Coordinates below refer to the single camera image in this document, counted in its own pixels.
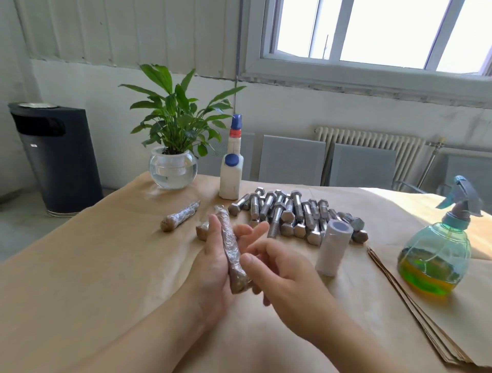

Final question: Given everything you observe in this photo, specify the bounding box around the person's right hand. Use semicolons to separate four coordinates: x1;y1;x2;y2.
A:
234;221;343;345

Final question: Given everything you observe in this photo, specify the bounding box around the person's left hand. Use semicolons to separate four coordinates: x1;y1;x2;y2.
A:
178;214;272;331

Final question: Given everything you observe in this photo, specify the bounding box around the white cling film roll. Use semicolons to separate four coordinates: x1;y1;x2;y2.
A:
315;219;355;278

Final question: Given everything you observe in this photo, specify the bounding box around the pile of steel bolts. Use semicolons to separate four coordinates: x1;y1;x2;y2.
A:
228;188;370;247

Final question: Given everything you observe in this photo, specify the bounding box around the green spray bottle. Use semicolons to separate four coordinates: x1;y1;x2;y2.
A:
397;175;484;297

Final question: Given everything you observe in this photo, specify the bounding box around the stack of brown paper sheets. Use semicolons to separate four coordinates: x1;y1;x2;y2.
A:
366;246;492;370

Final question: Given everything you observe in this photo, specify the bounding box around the white glue bottle blue cap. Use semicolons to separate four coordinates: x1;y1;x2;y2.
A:
219;114;244;201

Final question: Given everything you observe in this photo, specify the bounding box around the round glass vase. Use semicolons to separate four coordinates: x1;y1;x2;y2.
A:
149;148;198;191

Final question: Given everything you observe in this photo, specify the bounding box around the grey chair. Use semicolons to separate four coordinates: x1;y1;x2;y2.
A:
438;154;492;209
329;143;398;191
198;132;256;179
258;134;327;188

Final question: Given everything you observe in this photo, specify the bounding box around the large brown paper table cover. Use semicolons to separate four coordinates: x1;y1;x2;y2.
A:
0;171;492;373

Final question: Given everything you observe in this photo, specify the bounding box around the green leafy plant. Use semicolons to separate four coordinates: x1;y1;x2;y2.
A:
119;64;248;157

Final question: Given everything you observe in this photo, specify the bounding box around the white radiator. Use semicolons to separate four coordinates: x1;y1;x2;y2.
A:
314;126;426;191

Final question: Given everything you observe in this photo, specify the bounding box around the black trash bin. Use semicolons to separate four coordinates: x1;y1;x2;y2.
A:
8;102;105;218

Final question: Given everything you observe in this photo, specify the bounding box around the white vertical blind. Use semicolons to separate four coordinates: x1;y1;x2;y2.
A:
11;0;247;80

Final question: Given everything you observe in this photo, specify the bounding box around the white framed window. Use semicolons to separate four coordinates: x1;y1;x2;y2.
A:
240;0;492;109

